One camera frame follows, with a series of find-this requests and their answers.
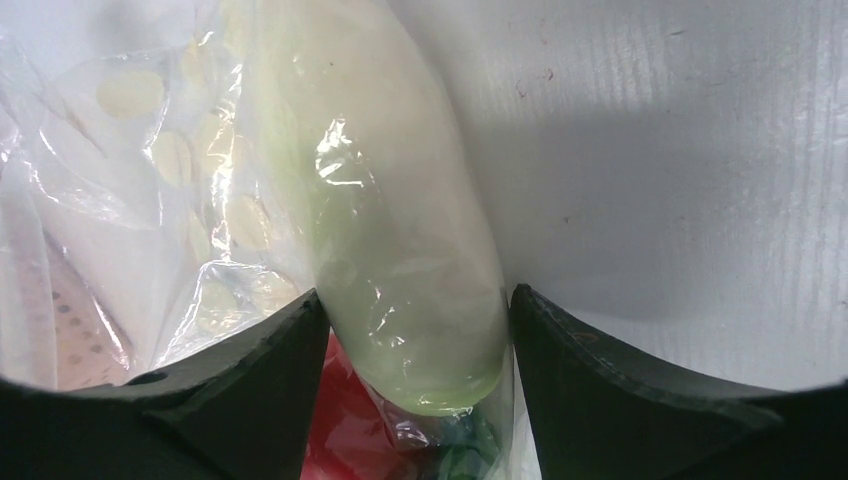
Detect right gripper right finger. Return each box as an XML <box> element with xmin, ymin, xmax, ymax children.
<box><xmin>510</xmin><ymin>284</ymin><xmax>847</xmax><ymax>479</ymax></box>

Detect pink plastic basket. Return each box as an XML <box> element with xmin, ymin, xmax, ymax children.
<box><xmin>47</xmin><ymin>240</ymin><xmax>132</xmax><ymax>391</ymax></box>

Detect white fake radish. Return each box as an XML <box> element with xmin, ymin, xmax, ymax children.
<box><xmin>250</xmin><ymin>1</ymin><xmax>507</xmax><ymax>416</ymax></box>

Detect clear zip top bag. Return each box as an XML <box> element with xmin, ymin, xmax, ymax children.
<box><xmin>1</xmin><ymin>1</ymin><xmax>524</xmax><ymax>479</ymax></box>

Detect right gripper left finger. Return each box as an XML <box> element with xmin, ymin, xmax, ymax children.
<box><xmin>1</xmin><ymin>291</ymin><xmax>329</xmax><ymax>479</ymax></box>

